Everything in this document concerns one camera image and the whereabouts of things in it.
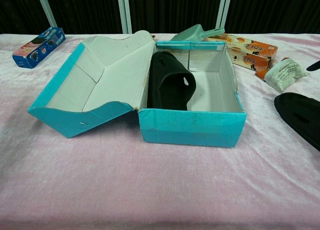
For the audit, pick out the teal cardboard shoe box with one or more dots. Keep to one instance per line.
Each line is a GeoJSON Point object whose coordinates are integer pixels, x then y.
{"type": "Point", "coordinates": [190, 132]}

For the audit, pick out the mint green plastic dustpan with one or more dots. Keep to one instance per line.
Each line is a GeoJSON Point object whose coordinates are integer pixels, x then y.
{"type": "Point", "coordinates": [190, 33]}

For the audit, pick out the white and orange snack packet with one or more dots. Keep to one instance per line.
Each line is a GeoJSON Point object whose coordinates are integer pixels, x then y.
{"type": "Point", "coordinates": [282, 73]}

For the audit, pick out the pink velvet table cloth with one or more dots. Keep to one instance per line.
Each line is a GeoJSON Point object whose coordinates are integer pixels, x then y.
{"type": "Point", "coordinates": [125, 185]}

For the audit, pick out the orange biscuit box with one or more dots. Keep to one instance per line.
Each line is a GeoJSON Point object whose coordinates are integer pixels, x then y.
{"type": "Point", "coordinates": [262, 50]}

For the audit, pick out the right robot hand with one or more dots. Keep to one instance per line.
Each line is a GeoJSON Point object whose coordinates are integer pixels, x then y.
{"type": "Point", "coordinates": [315, 65]}

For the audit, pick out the black shoe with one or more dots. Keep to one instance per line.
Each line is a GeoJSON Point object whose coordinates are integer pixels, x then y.
{"type": "Point", "coordinates": [300, 110]}
{"type": "Point", "coordinates": [170, 72]}

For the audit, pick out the blue cookie box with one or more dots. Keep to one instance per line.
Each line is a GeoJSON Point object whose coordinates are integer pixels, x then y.
{"type": "Point", "coordinates": [37, 50]}

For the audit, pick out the small yellow brown box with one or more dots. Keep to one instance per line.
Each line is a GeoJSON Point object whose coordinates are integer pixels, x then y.
{"type": "Point", "coordinates": [153, 38]}

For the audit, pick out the white metal frame post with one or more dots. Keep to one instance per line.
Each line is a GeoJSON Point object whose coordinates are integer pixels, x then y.
{"type": "Point", "coordinates": [46, 7]}
{"type": "Point", "coordinates": [223, 7]}
{"type": "Point", "coordinates": [124, 10]}

